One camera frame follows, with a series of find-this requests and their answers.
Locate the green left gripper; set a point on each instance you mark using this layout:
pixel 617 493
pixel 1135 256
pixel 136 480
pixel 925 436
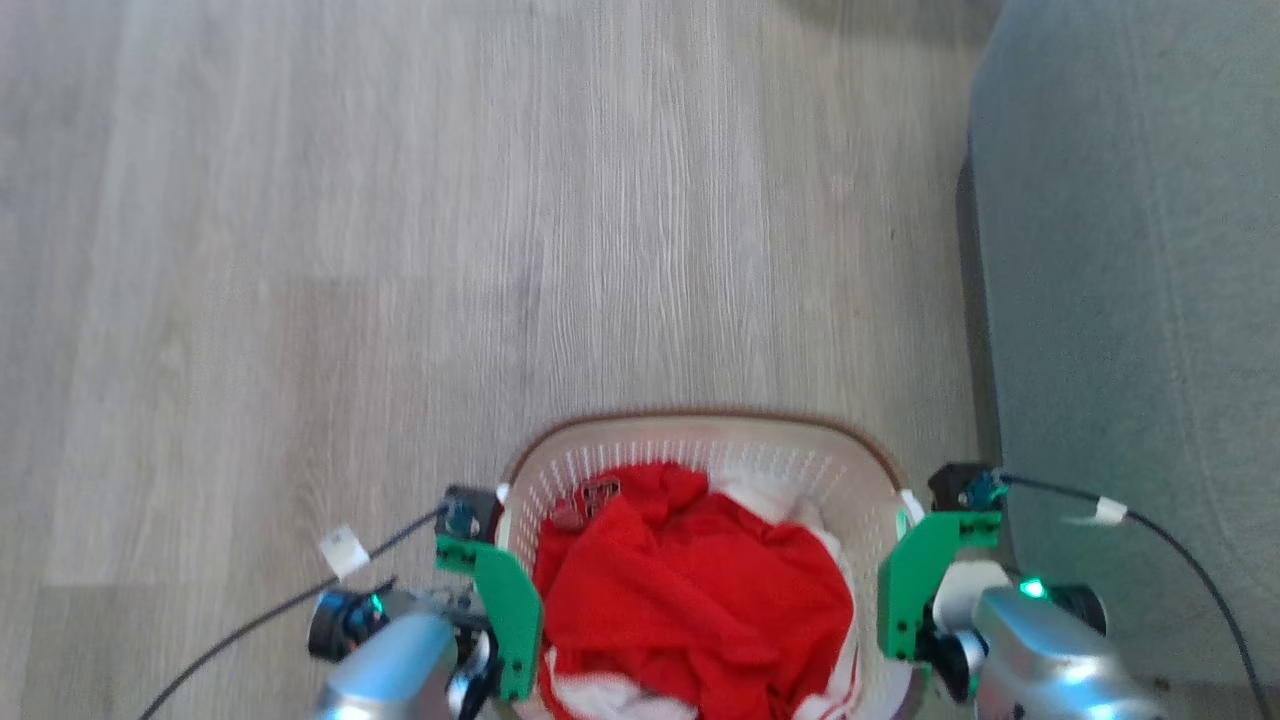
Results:
pixel 507 600

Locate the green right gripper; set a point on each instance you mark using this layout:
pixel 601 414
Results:
pixel 915 580

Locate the beige plastic laundry basket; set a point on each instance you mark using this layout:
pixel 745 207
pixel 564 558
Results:
pixel 700 440

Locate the white garment with red stripes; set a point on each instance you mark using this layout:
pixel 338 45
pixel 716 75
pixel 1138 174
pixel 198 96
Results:
pixel 790 505

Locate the grey-green fabric sofa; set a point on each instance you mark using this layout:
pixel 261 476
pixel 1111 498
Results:
pixel 1130 280

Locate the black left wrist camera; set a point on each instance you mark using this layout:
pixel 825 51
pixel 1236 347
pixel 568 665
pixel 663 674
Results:
pixel 468 512

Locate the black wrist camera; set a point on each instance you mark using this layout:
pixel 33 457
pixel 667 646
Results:
pixel 968 487
pixel 468 512

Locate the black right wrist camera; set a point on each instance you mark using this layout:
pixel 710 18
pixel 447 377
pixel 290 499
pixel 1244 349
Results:
pixel 968 487

